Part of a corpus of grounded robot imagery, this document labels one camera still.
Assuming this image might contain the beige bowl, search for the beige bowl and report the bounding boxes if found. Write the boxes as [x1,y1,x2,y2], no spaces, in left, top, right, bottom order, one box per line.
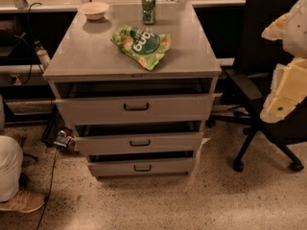
[78,2,109,20]

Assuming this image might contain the tan sneaker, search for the tan sneaker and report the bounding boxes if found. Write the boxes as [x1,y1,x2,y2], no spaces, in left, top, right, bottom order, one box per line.
[0,190,46,213]

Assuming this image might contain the grey bottom drawer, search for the grey bottom drawer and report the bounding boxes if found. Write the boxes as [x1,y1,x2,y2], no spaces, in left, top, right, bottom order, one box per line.
[88,158,196,177]

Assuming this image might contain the grey drawer cabinet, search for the grey drawer cabinet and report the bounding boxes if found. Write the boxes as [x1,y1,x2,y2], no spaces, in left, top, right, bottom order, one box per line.
[44,3,221,165]

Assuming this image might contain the person leg light trousers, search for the person leg light trousers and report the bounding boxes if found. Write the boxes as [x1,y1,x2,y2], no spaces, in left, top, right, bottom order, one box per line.
[0,94,24,204]

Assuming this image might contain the grey drawer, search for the grey drawer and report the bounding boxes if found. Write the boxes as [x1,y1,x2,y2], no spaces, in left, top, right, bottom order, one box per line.
[56,94,213,126]
[76,132,202,155]
[88,158,196,177]

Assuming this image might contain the grey top drawer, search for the grey top drawer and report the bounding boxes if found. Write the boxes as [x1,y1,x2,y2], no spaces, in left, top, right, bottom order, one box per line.
[56,94,213,126]

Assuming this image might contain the plastic water bottle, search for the plastic water bottle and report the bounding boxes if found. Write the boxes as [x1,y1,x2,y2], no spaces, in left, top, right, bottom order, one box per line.
[35,40,51,69]

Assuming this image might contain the black floor cable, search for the black floor cable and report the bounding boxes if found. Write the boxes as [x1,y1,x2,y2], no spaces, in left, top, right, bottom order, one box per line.
[35,146,61,230]

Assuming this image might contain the black hanging cable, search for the black hanging cable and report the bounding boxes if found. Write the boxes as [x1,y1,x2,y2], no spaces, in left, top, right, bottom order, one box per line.
[18,2,43,85]

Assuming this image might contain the green soda can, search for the green soda can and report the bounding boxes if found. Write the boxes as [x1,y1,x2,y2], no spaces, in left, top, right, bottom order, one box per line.
[141,0,155,25]

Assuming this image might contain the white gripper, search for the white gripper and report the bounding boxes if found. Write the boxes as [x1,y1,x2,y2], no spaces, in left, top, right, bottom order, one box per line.
[260,0,307,123]

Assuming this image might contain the black office chair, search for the black office chair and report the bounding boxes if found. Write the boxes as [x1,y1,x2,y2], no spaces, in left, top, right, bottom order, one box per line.
[206,0,307,172]

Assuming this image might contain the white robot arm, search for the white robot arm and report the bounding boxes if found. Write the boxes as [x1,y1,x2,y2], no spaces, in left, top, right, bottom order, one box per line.
[260,0,307,124]

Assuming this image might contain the green chip bag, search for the green chip bag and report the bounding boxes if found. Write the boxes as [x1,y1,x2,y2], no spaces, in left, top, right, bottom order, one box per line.
[111,25,172,71]

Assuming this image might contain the grey middle drawer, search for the grey middle drawer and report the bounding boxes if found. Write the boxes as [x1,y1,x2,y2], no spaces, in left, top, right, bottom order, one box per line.
[76,132,202,155]

